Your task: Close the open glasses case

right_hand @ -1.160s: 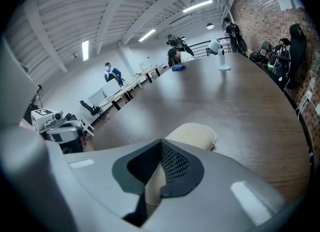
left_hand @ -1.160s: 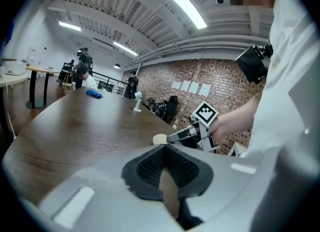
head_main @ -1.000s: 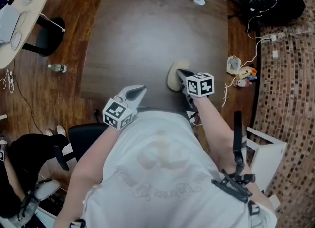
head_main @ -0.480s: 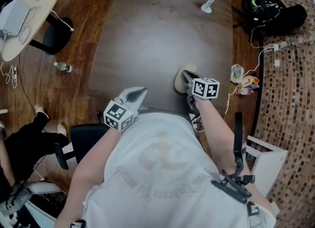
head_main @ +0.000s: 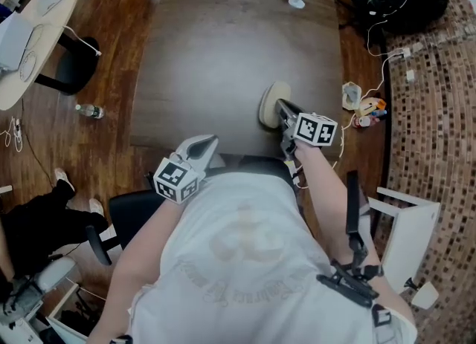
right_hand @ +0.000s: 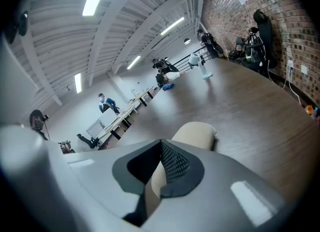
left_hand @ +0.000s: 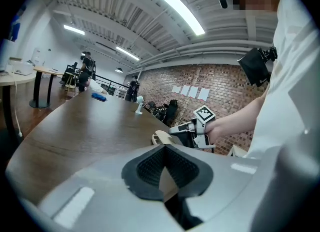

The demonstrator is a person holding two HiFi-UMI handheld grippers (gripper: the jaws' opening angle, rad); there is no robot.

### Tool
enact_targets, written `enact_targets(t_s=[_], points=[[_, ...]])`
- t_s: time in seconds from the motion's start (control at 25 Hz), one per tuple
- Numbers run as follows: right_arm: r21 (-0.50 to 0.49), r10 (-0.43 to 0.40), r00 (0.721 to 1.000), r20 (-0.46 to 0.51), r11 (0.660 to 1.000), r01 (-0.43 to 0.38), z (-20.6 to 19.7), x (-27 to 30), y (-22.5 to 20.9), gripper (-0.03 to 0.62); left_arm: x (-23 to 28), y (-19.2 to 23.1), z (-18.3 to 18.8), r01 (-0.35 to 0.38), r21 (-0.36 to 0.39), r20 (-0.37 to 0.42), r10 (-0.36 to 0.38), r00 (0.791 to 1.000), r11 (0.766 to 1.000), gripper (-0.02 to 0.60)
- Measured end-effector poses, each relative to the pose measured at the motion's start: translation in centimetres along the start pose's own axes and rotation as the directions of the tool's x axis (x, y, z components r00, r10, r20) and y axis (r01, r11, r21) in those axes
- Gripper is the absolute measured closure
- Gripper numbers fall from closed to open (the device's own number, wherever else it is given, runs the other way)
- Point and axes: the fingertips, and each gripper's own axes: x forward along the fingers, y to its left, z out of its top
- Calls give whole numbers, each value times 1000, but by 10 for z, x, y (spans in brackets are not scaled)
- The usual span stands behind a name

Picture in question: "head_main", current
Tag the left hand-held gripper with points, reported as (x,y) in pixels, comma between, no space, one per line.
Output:
(175,182)

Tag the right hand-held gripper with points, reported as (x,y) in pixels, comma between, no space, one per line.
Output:
(316,130)

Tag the person's left forearm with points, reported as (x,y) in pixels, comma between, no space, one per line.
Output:
(137,261)

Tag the person's right forearm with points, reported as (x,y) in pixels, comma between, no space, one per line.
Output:
(323,194)

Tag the pile of snack packets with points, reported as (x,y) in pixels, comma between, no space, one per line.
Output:
(370,112)

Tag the black office chair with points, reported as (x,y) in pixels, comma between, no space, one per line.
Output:
(130,212)

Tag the black phone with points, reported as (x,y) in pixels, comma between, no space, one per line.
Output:
(353,205)

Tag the clear water bottle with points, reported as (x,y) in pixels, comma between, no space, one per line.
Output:
(90,111)

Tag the person's white shirt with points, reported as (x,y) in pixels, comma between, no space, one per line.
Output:
(253,261)

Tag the white power adapter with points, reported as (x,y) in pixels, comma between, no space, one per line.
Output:
(410,76)
(405,52)

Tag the black duffel bag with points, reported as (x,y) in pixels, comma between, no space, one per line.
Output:
(424,8)

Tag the white shelf unit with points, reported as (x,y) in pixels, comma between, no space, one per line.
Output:
(409,238)

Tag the white padded chair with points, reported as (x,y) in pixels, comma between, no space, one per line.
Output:
(48,279)

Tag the round beige table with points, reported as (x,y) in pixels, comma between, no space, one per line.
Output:
(48,12)

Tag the white box appliance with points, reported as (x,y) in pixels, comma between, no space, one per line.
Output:
(15,41)

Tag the black clamp phone mount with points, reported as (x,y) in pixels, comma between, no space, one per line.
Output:
(353,279)

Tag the white block on black mount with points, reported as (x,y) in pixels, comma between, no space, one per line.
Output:
(425,294)

